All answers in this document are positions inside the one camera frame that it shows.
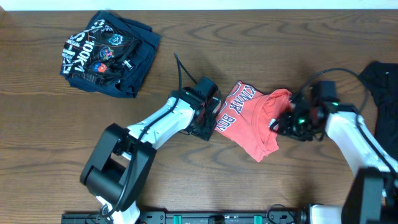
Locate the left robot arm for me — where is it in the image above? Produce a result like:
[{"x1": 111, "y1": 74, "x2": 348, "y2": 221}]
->
[{"x1": 80, "y1": 77, "x2": 221, "y2": 223}]

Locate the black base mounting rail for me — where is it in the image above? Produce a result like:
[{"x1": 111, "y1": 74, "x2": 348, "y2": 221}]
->
[{"x1": 61, "y1": 209, "x2": 310, "y2": 224}]

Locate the folded black printed t-shirt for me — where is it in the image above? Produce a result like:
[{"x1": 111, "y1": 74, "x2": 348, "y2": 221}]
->
[{"x1": 60, "y1": 11, "x2": 161, "y2": 98}]

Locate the black garment at right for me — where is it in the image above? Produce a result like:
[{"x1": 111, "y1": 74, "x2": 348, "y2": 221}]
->
[{"x1": 359, "y1": 61, "x2": 397, "y2": 159}]

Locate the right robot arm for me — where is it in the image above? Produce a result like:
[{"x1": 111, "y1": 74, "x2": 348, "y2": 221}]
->
[{"x1": 269, "y1": 81, "x2": 397, "y2": 223}]

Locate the coral red t-shirt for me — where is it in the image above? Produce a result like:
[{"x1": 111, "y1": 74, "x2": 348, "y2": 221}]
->
[{"x1": 215, "y1": 81, "x2": 292, "y2": 162}]

